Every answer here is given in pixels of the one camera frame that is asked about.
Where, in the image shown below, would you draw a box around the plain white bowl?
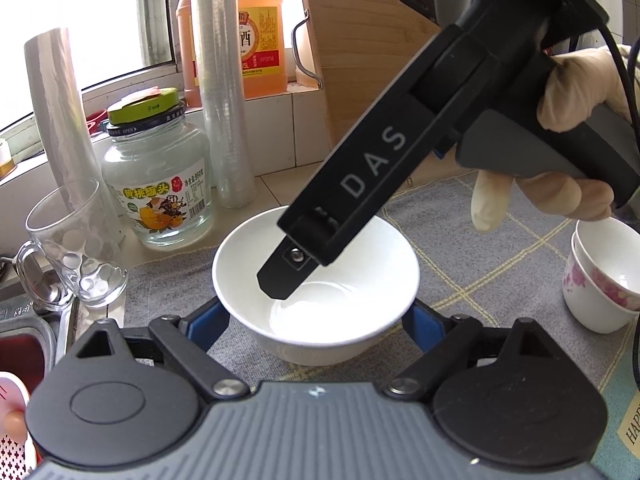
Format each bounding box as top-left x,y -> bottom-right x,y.
212,208 -> 420,366

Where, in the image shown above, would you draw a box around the white bowl pink flowers front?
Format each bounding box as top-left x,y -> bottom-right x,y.
562,218 -> 639,334

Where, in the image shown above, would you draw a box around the white bowl pink flowers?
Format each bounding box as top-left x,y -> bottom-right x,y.
575,218 -> 640,311
562,218 -> 639,334

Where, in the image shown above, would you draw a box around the gloved right hand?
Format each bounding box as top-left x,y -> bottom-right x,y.
470,43 -> 640,234

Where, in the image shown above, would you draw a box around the grey green checked cloth mat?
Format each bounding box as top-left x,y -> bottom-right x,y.
121,169 -> 640,411

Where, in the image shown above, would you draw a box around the stack of clear plastic cups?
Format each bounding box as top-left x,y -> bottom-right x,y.
191,0 -> 256,208

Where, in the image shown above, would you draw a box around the bamboo cutting board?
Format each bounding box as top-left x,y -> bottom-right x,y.
303,0 -> 470,146

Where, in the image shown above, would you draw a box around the glass mug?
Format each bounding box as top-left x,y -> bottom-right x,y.
14,179 -> 128,309

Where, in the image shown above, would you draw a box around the glass jar green lid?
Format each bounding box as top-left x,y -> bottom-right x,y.
101,87 -> 213,250

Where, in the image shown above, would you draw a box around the orange cooking wine bottle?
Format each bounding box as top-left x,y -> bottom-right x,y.
176,0 -> 288,108

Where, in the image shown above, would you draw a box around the pink white basin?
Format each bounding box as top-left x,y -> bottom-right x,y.
0,372 -> 38,480

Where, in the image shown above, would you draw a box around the roll of plastic wrap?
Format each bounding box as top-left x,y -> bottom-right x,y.
22,27 -> 126,246

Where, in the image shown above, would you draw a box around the wire knife stand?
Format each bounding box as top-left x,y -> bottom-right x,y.
291,10 -> 323,90

